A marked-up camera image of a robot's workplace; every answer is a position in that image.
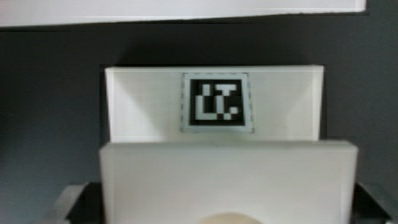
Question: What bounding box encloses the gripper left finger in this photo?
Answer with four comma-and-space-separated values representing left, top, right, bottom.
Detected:
53, 183, 101, 224

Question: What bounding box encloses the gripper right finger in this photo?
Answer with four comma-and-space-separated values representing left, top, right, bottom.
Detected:
353, 183, 398, 224

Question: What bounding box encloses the white lamp base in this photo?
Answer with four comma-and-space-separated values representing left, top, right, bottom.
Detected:
99, 65, 358, 224

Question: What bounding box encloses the white L-shaped fence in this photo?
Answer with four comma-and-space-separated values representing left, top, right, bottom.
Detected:
0, 0, 367, 27

